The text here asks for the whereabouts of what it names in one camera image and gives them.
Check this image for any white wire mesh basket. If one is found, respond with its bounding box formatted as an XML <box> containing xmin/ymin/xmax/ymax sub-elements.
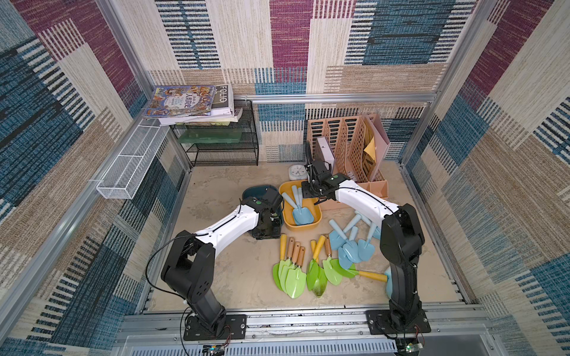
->
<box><xmin>96</xmin><ymin>123</ymin><xmax>169</xmax><ymax>200</ymax></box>

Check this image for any stack of white books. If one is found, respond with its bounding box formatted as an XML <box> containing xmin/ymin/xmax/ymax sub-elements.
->
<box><xmin>147</xmin><ymin>84</ymin><xmax>243</xmax><ymax>126</ymax></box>

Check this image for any dark teal storage tray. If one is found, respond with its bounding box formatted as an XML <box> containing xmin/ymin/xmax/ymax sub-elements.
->
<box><xmin>241</xmin><ymin>185</ymin><xmax>283</xmax><ymax>205</ymax></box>

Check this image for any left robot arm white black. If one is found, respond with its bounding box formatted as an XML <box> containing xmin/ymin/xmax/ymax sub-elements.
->
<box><xmin>160</xmin><ymin>185</ymin><xmax>284</xmax><ymax>337</ymax></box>

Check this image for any colorful picture book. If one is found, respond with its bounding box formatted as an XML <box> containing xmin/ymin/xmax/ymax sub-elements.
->
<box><xmin>143</xmin><ymin>85</ymin><xmax>217</xmax><ymax>118</ymax></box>

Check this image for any white alarm clock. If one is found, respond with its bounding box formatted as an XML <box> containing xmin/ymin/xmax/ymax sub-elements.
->
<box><xmin>288</xmin><ymin>164</ymin><xmax>308</xmax><ymax>181</ymax></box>

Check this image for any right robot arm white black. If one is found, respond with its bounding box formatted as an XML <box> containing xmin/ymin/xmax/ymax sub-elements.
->
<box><xmin>301</xmin><ymin>157</ymin><xmax>431</xmax><ymax>336</ymax></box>

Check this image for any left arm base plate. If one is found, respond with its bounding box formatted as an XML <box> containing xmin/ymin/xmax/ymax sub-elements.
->
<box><xmin>182</xmin><ymin>314</ymin><xmax>247</xmax><ymax>341</ymax></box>

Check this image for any yellow storage tray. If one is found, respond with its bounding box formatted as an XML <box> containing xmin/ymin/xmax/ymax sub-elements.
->
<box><xmin>279</xmin><ymin>180</ymin><xmax>322</xmax><ymax>231</ymax></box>

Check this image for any pink folder with yellow paper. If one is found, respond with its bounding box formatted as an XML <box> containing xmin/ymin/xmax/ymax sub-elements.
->
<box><xmin>362</xmin><ymin>114</ymin><xmax>390</xmax><ymax>182</ymax></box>

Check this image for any black wire shelf rack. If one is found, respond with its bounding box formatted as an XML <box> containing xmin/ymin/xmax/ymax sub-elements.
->
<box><xmin>170</xmin><ymin>100</ymin><xmax>259</xmax><ymax>167</ymax></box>

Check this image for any pink desk file organizer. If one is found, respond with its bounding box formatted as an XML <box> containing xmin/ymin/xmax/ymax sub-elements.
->
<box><xmin>307</xmin><ymin>114</ymin><xmax>388</xmax><ymax>199</ymax></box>

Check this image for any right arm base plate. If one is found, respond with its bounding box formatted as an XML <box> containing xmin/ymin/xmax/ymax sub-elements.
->
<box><xmin>365</xmin><ymin>309</ymin><xmax>432</xmax><ymax>336</ymax></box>

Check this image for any green tray on shelf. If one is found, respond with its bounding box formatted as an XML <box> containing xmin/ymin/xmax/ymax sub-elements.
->
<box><xmin>178</xmin><ymin>128</ymin><xmax>243</xmax><ymax>144</ymax></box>

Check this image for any white box in organizer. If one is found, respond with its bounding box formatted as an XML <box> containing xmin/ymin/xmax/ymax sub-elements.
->
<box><xmin>316</xmin><ymin>136</ymin><xmax>335</xmax><ymax>172</ymax></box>

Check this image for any green shovel yellow handle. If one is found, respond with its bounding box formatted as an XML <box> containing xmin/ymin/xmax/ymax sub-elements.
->
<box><xmin>307</xmin><ymin>235</ymin><xmax>327</xmax><ymax>298</ymax></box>
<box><xmin>273</xmin><ymin>234</ymin><xmax>287</xmax><ymax>291</ymax></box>
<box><xmin>330</xmin><ymin>259</ymin><xmax>389</xmax><ymax>283</ymax></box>

